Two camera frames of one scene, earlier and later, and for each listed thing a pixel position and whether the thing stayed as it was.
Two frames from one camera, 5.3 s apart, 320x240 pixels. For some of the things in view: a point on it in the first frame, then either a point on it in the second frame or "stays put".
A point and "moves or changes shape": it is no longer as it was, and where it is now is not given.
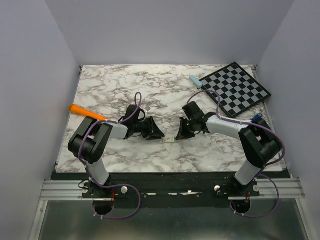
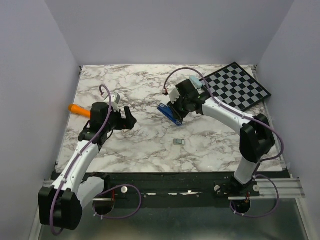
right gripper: x=182 y=134 -> x=177 y=114
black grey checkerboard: x=238 y=91 stays put
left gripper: x=153 y=132 -> x=127 y=123
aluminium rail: x=71 y=190 stays put
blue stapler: x=257 y=117 moves or changes shape
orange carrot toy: x=75 y=109 stays put
